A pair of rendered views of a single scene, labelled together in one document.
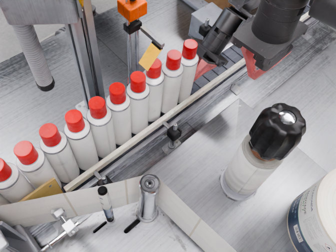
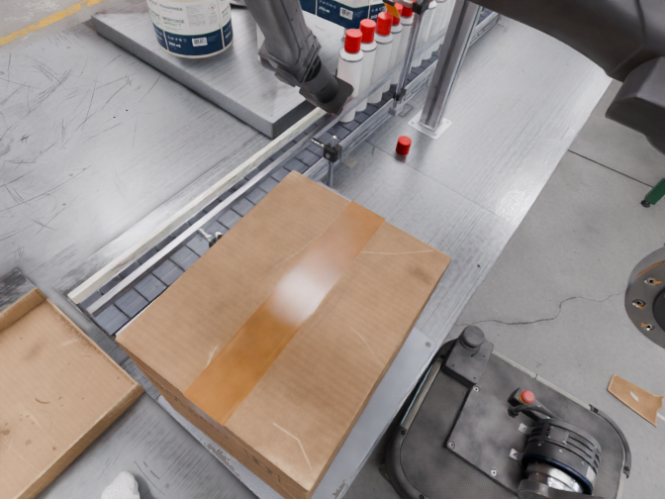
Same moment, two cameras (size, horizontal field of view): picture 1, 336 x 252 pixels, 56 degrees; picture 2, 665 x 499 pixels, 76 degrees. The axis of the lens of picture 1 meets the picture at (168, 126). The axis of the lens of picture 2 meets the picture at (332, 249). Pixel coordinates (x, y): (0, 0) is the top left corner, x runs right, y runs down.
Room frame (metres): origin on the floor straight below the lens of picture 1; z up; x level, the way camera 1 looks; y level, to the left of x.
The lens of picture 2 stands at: (1.37, -0.14, 1.54)
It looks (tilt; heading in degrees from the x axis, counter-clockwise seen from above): 55 degrees down; 170
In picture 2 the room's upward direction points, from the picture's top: 8 degrees clockwise
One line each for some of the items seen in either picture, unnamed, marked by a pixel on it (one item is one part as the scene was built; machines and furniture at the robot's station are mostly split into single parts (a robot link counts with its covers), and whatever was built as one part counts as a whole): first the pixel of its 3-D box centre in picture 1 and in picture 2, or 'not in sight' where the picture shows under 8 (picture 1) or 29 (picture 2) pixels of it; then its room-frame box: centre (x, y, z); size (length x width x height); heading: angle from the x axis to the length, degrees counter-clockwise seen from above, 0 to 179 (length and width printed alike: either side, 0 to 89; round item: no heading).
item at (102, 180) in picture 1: (102, 181); not in sight; (0.25, 0.13, 0.89); 0.06 x 0.03 x 0.12; 50
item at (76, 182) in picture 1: (225, 74); (293, 132); (0.63, -0.14, 0.91); 1.07 x 0.01 x 0.02; 140
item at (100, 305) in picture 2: not in sight; (321, 129); (0.67, -0.09, 0.96); 1.07 x 0.01 x 0.01; 140
